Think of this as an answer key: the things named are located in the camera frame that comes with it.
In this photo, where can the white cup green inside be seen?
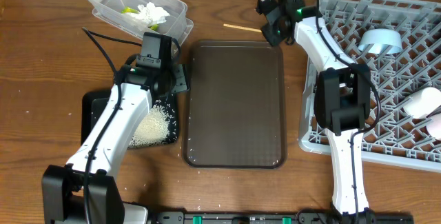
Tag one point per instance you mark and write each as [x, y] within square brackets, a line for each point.
[422, 103]

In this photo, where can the clear plastic bin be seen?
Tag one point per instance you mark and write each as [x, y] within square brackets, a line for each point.
[176, 24]

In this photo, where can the wooden chopstick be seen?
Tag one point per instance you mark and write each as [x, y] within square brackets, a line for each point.
[314, 91]
[241, 28]

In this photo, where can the grey dishwasher rack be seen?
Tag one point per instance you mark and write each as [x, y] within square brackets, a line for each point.
[398, 139]

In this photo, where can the white cup pink inside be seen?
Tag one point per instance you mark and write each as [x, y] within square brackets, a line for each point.
[434, 126]

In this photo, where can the white tissue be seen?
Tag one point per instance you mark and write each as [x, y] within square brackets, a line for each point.
[159, 14]

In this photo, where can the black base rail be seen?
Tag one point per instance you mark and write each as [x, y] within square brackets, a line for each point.
[302, 217]

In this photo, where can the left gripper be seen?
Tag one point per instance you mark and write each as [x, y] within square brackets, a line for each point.
[178, 74]

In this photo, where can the light blue rice bowl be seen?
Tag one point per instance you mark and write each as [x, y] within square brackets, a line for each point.
[378, 40]

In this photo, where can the yellow green snack wrapper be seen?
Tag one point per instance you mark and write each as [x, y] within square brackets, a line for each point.
[142, 18]

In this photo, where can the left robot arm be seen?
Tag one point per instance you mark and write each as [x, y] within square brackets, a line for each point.
[84, 190]

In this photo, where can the spilled white rice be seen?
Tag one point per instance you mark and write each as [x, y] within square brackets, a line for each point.
[160, 125]

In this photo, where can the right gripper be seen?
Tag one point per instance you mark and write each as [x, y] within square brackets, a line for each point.
[272, 37]

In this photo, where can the black plastic bin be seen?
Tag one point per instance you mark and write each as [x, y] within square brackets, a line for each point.
[93, 105]

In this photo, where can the brown serving tray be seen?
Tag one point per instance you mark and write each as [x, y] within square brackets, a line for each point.
[235, 109]

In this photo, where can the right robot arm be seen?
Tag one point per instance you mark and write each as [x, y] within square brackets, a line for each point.
[342, 96]

